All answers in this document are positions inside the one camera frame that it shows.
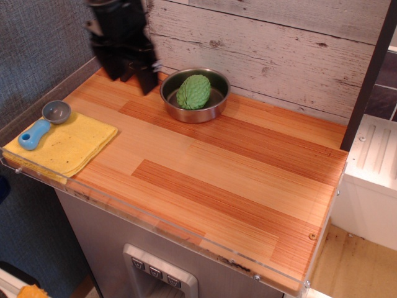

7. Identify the orange yellow cloth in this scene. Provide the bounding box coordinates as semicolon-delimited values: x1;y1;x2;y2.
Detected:
17;284;49;298

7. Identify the stainless steel pot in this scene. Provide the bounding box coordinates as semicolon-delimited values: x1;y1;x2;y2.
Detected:
160;68;230;124

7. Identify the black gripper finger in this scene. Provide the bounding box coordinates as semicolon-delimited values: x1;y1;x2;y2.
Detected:
132;51;161;95
91;43;129;81

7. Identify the yellow folded rag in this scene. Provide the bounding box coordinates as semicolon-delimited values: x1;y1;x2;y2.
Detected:
3;112;118;184

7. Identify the dark right vertical post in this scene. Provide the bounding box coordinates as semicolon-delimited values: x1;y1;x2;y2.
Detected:
340;0;396;151

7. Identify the dark vertical post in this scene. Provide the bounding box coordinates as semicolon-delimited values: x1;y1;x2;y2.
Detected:
120;61;137;82
340;0;396;151

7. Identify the green plastic grape bunch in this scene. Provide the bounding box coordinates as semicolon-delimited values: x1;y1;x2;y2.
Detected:
176;74;211;110

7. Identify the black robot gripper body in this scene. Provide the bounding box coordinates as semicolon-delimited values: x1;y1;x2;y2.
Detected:
86;1;154;62

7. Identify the silver toy fridge cabinet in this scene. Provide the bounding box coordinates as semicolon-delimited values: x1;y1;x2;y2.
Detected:
56;190;283;297

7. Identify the white toy sink unit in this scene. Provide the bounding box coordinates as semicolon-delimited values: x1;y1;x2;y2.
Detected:
331;115;396;250

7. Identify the clear acrylic edge guard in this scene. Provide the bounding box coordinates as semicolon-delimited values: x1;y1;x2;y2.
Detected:
2;149;313;297

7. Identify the dark left vertical post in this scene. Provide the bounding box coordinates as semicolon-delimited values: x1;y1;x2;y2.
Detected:
120;61;137;82

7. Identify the silver ice dispenser panel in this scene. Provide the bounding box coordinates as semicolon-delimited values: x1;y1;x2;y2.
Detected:
123;243;199;297

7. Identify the blue grey measuring scoop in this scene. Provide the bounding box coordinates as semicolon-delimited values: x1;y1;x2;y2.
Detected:
18;101;71;151

